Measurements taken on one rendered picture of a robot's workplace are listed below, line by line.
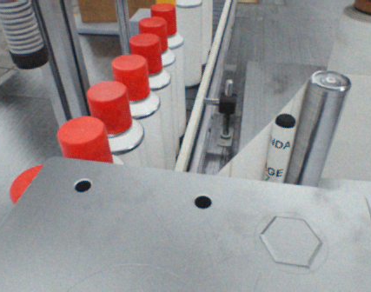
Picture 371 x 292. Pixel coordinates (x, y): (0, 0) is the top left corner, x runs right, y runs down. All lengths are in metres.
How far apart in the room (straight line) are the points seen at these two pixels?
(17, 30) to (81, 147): 0.15
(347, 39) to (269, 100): 0.19
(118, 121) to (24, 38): 0.12
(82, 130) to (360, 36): 0.40
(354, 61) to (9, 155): 0.59
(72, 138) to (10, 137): 0.49
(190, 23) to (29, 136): 0.37
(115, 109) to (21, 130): 0.47
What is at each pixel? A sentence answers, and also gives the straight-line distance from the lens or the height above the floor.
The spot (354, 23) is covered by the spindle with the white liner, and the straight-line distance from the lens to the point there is 0.53.
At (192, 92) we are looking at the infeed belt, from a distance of 0.66.
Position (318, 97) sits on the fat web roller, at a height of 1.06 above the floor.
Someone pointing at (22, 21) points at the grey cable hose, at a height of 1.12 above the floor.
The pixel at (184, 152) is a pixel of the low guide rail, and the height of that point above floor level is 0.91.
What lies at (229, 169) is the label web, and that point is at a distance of 0.24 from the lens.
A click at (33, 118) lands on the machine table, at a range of 0.76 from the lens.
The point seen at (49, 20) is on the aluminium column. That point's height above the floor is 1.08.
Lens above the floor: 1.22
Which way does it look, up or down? 40 degrees down
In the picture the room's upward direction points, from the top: 1 degrees counter-clockwise
